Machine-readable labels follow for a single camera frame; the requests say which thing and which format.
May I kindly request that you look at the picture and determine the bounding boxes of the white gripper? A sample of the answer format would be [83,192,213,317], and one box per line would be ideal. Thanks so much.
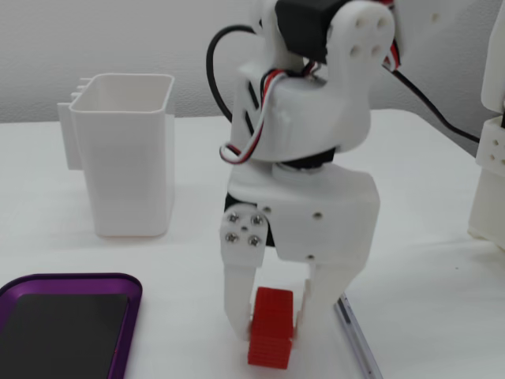
[219,160,382,343]

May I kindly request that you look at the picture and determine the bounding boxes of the red ribbed rectangular cube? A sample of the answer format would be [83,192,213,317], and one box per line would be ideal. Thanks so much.
[247,287,295,371]

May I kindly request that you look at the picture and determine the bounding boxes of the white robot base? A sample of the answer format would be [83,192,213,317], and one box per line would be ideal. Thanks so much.
[466,115,505,253]

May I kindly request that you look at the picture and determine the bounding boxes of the white plastic open box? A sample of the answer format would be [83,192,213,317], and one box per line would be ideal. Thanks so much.
[57,73,177,238]

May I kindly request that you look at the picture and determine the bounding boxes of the clear black ballpoint pen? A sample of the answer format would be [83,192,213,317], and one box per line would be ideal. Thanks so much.
[334,291,385,379]

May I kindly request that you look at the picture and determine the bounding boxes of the purple metal tray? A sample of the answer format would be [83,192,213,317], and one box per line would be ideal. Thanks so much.
[0,272,144,379]

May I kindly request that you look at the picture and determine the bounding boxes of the black tray pad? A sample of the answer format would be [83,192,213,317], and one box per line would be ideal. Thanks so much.
[0,292,131,379]

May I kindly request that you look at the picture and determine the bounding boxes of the red white black wire bundle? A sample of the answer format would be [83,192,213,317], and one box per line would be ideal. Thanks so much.
[219,67,321,165]

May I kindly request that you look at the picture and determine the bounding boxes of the black cable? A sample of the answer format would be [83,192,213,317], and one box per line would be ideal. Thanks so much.
[206,24,262,124]
[380,62,483,145]

